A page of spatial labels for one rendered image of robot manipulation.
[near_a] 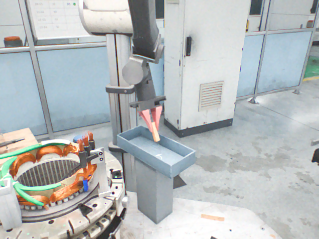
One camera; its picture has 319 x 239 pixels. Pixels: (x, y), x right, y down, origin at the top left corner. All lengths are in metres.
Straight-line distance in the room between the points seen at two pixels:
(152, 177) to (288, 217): 1.58
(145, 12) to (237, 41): 2.50
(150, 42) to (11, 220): 0.48
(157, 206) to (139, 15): 0.58
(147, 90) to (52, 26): 2.09
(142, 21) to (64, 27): 2.18
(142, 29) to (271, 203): 1.92
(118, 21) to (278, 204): 1.89
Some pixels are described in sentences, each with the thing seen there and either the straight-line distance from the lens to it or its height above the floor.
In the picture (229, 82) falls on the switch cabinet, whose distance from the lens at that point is 3.12.
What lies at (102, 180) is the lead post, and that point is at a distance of 0.54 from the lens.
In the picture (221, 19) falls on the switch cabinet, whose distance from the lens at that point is 2.86.
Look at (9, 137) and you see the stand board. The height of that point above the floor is 1.06.
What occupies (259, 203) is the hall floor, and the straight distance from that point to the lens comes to 2.27.
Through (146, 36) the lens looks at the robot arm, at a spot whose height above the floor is 1.39.
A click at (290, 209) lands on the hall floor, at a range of 2.31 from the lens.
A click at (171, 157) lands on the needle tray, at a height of 1.02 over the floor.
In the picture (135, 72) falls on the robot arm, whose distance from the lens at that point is 0.66.
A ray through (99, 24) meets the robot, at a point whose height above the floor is 1.40.
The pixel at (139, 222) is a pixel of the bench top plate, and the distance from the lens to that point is 0.94.
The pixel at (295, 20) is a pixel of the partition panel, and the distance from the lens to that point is 4.50.
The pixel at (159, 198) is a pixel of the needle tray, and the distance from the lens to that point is 0.86.
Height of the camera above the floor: 1.46
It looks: 26 degrees down
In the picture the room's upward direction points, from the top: straight up
